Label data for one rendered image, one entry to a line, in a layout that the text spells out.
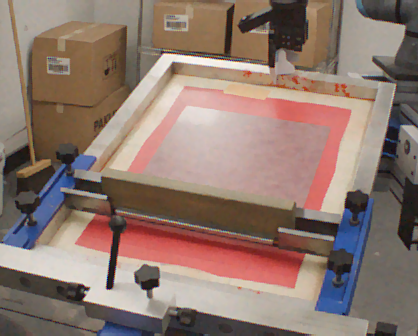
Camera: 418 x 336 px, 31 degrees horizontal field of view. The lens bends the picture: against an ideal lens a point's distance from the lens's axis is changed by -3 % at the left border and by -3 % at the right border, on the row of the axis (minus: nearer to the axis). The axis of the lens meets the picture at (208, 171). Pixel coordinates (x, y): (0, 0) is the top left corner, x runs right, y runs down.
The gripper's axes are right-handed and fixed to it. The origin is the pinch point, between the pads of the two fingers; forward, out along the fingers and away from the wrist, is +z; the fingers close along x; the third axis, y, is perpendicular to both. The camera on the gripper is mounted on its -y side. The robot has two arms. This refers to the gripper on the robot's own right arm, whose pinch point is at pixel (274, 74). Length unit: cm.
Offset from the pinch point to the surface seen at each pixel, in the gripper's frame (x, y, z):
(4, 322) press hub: -121, 4, -39
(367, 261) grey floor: 125, 20, 167
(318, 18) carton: 251, -33, 98
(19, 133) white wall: 172, -200, 159
